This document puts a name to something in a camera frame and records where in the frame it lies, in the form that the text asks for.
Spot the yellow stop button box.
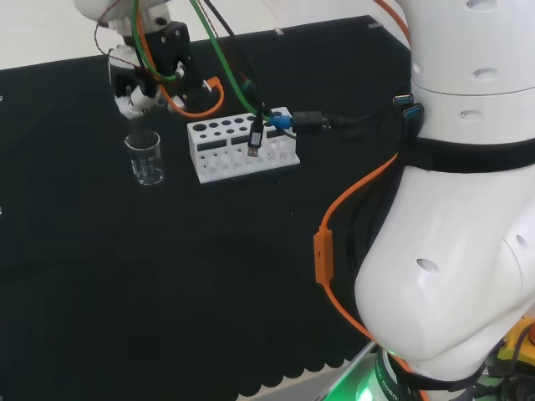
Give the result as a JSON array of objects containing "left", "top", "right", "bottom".
[{"left": 496, "top": 316, "right": 535, "bottom": 362}]

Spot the white test tube rack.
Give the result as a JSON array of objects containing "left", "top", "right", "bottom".
[{"left": 186, "top": 106, "right": 302, "bottom": 185}]

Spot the thick black cable blue coupler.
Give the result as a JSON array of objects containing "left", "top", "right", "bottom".
[{"left": 268, "top": 109, "right": 409, "bottom": 141}]

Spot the black cloth with scalloped edge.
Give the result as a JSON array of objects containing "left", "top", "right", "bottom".
[{"left": 0, "top": 15, "right": 419, "bottom": 401}]

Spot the clear glass rod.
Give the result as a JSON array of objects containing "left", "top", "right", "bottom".
[{"left": 130, "top": 115, "right": 150, "bottom": 175}]

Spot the orange cable with inline box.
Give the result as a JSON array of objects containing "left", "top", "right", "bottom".
[{"left": 313, "top": 151, "right": 432, "bottom": 401}]

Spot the clear glass beaker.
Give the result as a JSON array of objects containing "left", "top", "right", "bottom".
[{"left": 123, "top": 129, "right": 166, "bottom": 187}]

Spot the black USB cable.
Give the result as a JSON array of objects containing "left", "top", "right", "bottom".
[{"left": 203, "top": 0, "right": 266, "bottom": 161}]

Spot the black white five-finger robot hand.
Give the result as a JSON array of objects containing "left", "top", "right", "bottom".
[{"left": 106, "top": 20, "right": 194, "bottom": 121}]

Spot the green cable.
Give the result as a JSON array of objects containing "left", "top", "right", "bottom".
[
  {"left": 130, "top": 0, "right": 181, "bottom": 83},
  {"left": 189, "top": 0, "right": 298, "bottom": 138}
]

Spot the grey metal base plate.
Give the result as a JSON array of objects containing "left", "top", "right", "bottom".
[{"left": 320, "top": 339, "right": 380, "bottom": 401}]

